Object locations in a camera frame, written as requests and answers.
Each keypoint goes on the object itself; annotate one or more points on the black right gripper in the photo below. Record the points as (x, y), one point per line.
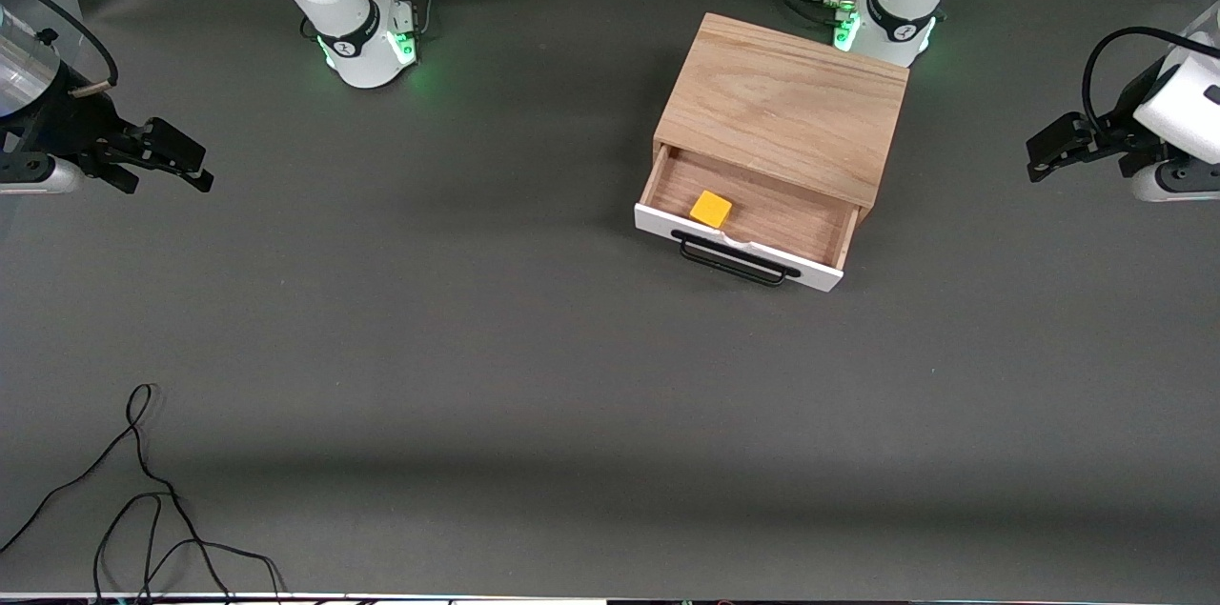
(69, 121)

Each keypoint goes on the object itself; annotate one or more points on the white-fronted wooden drawer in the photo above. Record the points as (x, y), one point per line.
(782, 224)

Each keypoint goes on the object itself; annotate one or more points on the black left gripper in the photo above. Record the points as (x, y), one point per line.
(1123, 120)

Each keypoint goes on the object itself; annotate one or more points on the dark grey table mat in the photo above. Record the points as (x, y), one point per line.
(572, 376)

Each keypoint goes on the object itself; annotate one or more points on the wooden drawer cabinet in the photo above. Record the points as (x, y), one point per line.
(786, 100)

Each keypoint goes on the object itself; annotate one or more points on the yellow cube block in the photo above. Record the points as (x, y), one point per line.
(711, 209)

